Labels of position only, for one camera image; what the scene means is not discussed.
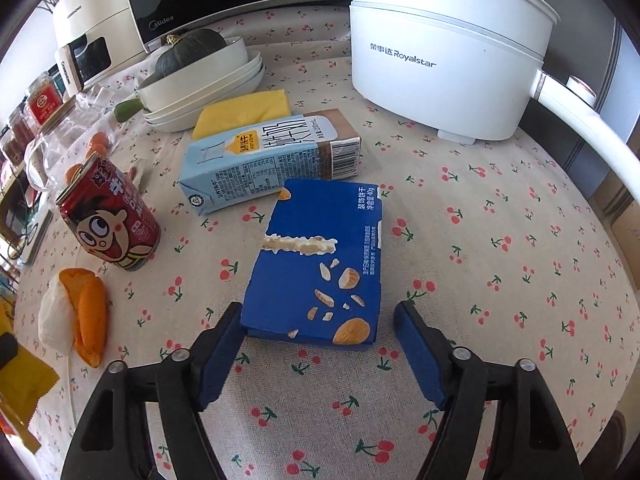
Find dark green squash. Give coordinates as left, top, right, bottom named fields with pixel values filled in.
left=154, top=28, right=227, bottom=78

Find white electric cooking pot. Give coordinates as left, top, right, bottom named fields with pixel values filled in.
left=349, top=0, right=639, bottom=196

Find cherry pattern tablecloth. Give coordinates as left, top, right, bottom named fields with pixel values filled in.
left=14, top=6, right=639, bottom=479

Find light blue milk carton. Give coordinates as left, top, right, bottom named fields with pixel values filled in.
left=179, top=108, right=361, bottom=216

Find red labelled jar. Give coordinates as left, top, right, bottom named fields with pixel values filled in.
left=27, top=72, right=63, bottom=127

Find yellow plastic bag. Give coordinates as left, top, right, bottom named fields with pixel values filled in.
left=0, top=344, right=60, bottom=427

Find grey refrigerator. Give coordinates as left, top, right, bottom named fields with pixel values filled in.
left=544, top=0, right=639, bottom=152

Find blue cookie box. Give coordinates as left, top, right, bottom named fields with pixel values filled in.
left=240, top=179, right=383, bottom=348

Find stacked white plates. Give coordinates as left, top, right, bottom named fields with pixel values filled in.
left=134, top=37, right=262, bottom=132

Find white tissue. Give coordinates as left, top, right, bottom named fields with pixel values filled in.
left=38, top=274, right=74, bottom=356

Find red cartoon drink can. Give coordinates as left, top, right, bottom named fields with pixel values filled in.
left=55, top=154, right=160, bottom=271

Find yellow napkin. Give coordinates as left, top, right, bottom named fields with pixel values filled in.
left=191, top=89, right=292, bottom=141

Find orange peel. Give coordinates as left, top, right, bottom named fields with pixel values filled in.
left=58, top=268, right=108, bottom=368

